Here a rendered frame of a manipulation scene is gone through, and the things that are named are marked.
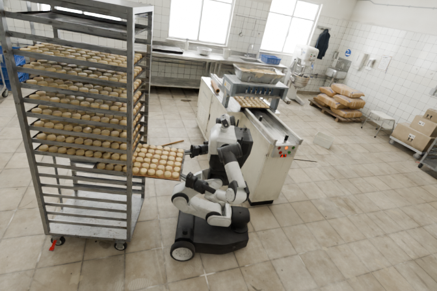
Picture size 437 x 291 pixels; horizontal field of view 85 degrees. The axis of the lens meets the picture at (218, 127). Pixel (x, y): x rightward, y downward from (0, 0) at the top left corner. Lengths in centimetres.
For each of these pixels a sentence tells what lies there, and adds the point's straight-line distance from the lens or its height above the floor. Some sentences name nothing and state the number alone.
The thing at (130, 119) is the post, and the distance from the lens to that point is 150.
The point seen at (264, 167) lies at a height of 56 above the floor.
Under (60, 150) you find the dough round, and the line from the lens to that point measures 189.
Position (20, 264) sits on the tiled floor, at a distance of 246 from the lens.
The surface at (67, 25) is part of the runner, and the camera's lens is 149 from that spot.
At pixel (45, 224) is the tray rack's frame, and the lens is 231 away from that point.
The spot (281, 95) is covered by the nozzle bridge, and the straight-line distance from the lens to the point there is 301.
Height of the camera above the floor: 191
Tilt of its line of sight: 27 degrees down
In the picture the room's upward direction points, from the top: 11 degrees clockwise
